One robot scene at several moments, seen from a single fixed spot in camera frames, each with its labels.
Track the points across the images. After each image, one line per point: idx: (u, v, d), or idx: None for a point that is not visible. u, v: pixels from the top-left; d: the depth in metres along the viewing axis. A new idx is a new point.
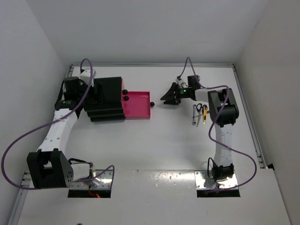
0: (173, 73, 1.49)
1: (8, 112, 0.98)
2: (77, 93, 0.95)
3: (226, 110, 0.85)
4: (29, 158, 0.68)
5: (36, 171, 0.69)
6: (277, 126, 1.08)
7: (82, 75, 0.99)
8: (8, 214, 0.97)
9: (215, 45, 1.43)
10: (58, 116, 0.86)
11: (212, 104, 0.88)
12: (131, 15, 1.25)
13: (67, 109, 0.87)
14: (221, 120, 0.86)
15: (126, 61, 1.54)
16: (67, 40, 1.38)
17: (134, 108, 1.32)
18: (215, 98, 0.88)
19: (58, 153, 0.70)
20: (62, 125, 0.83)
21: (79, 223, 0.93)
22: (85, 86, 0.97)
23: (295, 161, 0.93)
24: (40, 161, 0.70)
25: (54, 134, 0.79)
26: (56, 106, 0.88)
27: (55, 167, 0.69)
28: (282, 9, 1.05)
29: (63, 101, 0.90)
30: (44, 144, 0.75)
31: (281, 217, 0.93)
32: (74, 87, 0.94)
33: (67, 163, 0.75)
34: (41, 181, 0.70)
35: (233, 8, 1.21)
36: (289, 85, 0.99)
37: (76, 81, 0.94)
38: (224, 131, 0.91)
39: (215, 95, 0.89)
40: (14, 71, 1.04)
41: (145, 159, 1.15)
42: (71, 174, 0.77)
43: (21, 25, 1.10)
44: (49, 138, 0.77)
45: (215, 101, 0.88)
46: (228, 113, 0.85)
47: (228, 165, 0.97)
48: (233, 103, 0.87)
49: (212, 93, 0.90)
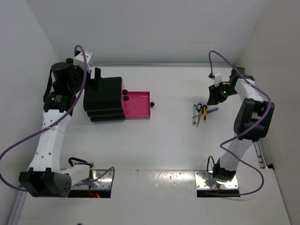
0: (174, 73, 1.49)
1: (7, 112, 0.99)
2: (67, 85, 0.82)
3: (254, 128, 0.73)
4: (20, 180, 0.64)
5: (30, 189, 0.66)
6: (277, 126, 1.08)
7: (76, 59, 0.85)
8: (7, 214, 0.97)
9: (214, 45, 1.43)
10: (48, 120, 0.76)
11: (242, 114, 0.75)
12: (131, 16, 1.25)
13: (56, 111, 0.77)
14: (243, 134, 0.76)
15: (126, 60, 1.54)
16: (66, 40, 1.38)
17: (134, 108, 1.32)
18: (250, 110, 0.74)
19: (52, 174, 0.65)
20: (54, 135, 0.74)
21: (79, 223, 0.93)
22: (75, 69, 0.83)
23: (295, 161, 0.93)
24: (33, 181, 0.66)
25: (45, 148, 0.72)
26: (45, 106, 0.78)
27: (49, 187, 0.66)
28: (281, 9, 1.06)
29: (51, 98, 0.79)
30: (35, 162, 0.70)
31: (281, 217, 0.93)
32: (63, 77, 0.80)
33: (62, 175, 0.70)
34: (39, 194, 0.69)
35: (233, 8, 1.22)
36: (289, 86, 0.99)
37: (66, 70, 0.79)
38: (240, 144, 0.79)
39: (251, 106, 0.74)
40: (14, 70, 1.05)
41: (145, 159, 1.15)
42: (68, 183, 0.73)
43: (21, 25, 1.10)
44: (40, 153, 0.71)
45: (247, 113, 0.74)
46: (254, 131, 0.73)
47: (230, 170, 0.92)
48: (266, 122, 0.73)
49: (249, 102, 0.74)
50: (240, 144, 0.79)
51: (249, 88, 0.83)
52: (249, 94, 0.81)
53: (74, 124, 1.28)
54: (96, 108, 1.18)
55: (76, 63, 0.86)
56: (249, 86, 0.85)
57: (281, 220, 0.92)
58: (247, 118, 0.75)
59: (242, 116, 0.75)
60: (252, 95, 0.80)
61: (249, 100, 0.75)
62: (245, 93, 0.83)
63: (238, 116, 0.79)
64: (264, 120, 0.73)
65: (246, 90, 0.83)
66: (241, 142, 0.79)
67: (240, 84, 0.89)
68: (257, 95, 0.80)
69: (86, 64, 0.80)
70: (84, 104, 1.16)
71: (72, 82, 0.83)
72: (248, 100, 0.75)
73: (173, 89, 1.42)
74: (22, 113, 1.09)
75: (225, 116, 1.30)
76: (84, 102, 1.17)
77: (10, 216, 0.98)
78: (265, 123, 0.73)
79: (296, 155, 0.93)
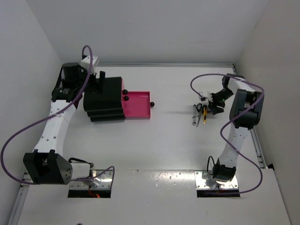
0: (174, 73, 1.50)
1: (7, 111, 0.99)
2: (75, 81, 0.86)
3: (248, 115, 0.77)
4: (25, 161, 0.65)
5: (33, 171, 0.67)
6: (277, 126, 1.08)
7: (83, 62, 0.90)
8: (7, 214, 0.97)
9: (214, 46, 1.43)
10: (55, 108, 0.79)
11: (235, 104, 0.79)
12: (131, 16, 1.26)
13: (63, 101, 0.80)
14: (238, 122, 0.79)
15: (126, 61, 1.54)
16: (67, 40, 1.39)
17: (134, 108, 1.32)
18: (243, 98, 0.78)
19: (55, 156, 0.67)
20: (59, 121, 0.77)
21: (80, 223, 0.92)
22: (86, 73, 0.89)
23: (295, 161, 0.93)
24: (36, 163, 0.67)
25: (50, 132, 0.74)
26: (53, 97, 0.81)
27: (52, 169, 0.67)
28: (281, 9, 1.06)
29: (59, 90, 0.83)
30: (41, 144, 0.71)
31: (281, 218, 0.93)
32: (73, 73, 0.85)
33: (64, 162, 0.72)
34: (40, 179, 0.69)
35: (232, 8, 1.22)
36: (289, 86, 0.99)
37: (75, 67, 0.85)
38: (237, 132, 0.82)
39: (243, 94, 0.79)
40: (15, 70, 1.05)
41: (145, 159, 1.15)
42: (68, 171, 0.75)
43: (21, 25, 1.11)
44: (45, 137, 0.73)
45: (241, 101, 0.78)
46: (248, 118, 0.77)
47: (230, 167, 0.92)
48: (258, 109, 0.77)
49: (242, 92, 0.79)
50: (237, 132, 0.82)
51: (241, 83, 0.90)
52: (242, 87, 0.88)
53: (74, 124, 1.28)
54: (96, 108, 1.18)
55: (83, 65, 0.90)
56: (241, 81, 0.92)
57: (281, 221, 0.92)
58: (241, 106, 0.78)
59: (236, 104, 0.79)
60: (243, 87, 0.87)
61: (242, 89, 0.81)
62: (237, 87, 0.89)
63: (232, 106, 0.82)
64: (256, 107, 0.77)
65: (238, 85, 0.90)
66: (237, 131, 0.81)
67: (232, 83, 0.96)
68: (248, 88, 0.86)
69: (91, 64, 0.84)
70: (85, 104, 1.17)
71: (79, 80, 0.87)
72: (240, 90, 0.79)
73: (173, 90, 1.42)
74: (22, 113, 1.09)
75: (225, 116, 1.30)
76: (85, 101, 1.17)
77: (10, 216, 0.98)
78: (257, 110, 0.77)
79: (296, 154, 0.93)
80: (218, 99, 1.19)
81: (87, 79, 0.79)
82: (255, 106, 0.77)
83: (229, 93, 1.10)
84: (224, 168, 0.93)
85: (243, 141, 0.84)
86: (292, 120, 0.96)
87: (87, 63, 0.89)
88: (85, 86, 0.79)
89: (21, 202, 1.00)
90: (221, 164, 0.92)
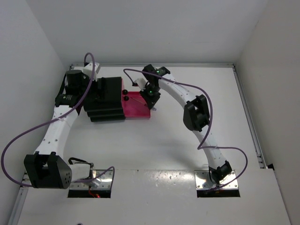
0: (174, 72, 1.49)
1: (6, 112, 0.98)
2: (78, 87, 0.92)
3: (203, 119, 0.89)
4: (25, 162, 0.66)
5: (33, 173, 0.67)
6: (277, 127, 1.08)
7: (86, 68, 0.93)
8: (7, 215, 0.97)
9: (213, 46, 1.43)
10: (57, 113, 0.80)
11: (191, 118, 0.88)
12: (130, 16, 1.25)
13: (67, 106, 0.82)
14: (200, 128, 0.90)
15: (126, 60, 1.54)
16: (66, 40, 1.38)
17: (134, 108, 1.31)
18: (193, 112, 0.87)
19: (55, 158, 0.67)
20: (61, 125, 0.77)
21: (80, 223, 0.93)
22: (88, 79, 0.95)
23: (296, 162, 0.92)
24: (35, 166, 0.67)
25: (52, 135, 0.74)
26: (56, 102, 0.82)
27: (52, 172, 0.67)
28: (282, 9, 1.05)
29: (63, 96, 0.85)
30: (41, 146, 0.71)
31: (281, 217, 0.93)
32: (77, 81, 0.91)
33: (65, 165, 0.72)
34: (39, 182, 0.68)
35: (232, 8, 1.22)
36: (289, 86, 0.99)
37: (79, 75, 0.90)
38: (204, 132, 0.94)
39: (192, 108, 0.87)
40: (14, 70, 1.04)
41: (144, 159, 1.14)
42: (68, 175, 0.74)
43: (21, 25, 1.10)
44: (47, 139, 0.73)
45: (193, 114, 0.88)
46: (204, 120, 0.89)
47: (223, 163, 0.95)
48: (206, 109, 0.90)
49: (190, 107, 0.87)
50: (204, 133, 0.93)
51: (176, 88, 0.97)
52: (180, 94, 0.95)
53: (74, 124, 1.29)
54: (95, 108, 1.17)
55: (86, 72, 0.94)
56: (174, 84, 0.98)
57: (281, 221, 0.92)
58: (195, 118, 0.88)
59: (191, 119, 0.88)
60: (184, 95, 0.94)
61: (189, 105, 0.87)
62: (177, 95, 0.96)
63: (186, 118, 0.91)
64: (205, 109, 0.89)
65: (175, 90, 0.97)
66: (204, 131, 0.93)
67: (164, 84, 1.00)
68: (188, 93, 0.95)
69: (93, 72, 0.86)
70: (84, 104, 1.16)
71: (82, 86, 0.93)
72: (188, 106, 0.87)
73: None
74: (22, 113, 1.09)
75: (225, 116, 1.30)
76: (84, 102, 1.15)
77: (10, 217, 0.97)
78: (206, 111, 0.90)
79: (296, 156, 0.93)
80: (147, 91, 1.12)
81: (90, 84, 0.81)
82: (204, 108, 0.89)
83: (158, 88, 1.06)
84: (220, 168, 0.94)
85: (213, 137, 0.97)
86: (294, 121, 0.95)
87: (89, 70, 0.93)
88: (87, 92, 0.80)
89: (21, 202, 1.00)
90: (216, 168, 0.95)
